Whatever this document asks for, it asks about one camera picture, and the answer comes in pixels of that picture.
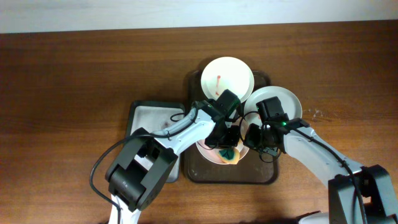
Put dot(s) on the white plate with smeared stain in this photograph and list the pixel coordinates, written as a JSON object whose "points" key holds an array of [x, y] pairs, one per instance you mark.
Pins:
{"points": [[214, 156]]}

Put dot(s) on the white plate with red stain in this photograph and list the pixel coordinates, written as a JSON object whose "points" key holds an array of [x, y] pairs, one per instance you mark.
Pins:
{"points": [[227, 73]]}

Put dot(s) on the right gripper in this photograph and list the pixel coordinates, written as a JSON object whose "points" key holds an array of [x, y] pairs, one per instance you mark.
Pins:
{"points": [[250, 141]]}

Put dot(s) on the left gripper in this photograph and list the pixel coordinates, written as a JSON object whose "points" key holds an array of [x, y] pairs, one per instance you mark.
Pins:
{"points": [[232, 142]]}

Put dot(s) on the small grey soapy tray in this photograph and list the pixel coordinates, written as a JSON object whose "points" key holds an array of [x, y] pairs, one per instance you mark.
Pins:
{"points": [[152, 115]]}

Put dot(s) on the pale grey-green plate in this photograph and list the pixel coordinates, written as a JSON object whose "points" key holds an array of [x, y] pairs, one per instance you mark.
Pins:
{"points": [[290, 103]]}

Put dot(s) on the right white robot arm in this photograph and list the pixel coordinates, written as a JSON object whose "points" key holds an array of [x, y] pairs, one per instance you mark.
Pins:
{"points": [[356, 193]]}

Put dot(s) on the green and yellow sponge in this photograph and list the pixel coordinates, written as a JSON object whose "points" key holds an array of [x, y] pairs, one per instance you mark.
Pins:
{"points": [[229, 156]]}

